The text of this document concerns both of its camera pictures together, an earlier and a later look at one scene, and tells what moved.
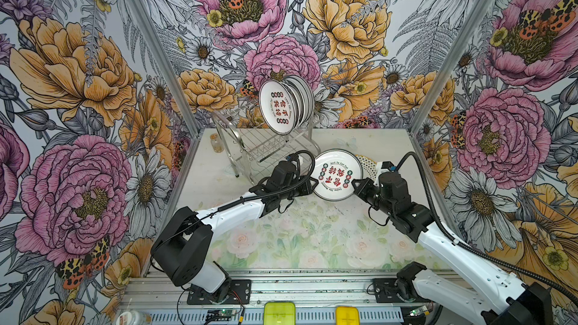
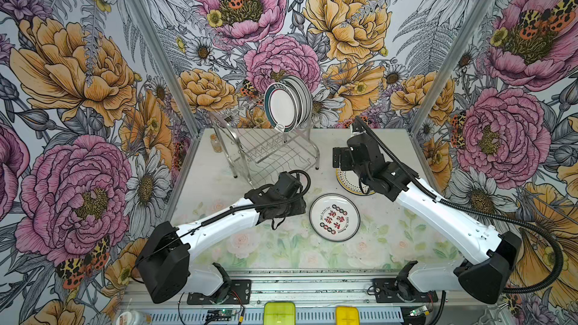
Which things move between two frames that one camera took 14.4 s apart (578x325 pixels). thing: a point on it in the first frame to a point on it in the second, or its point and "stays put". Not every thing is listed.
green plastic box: (279, 313) stays put
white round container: (130, 317) stays put
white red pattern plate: (277, 107) to (334, 217)
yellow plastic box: (347, 315) stays put
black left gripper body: (297, 189) to (290, 208)
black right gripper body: (372, 194) to (347, 162)
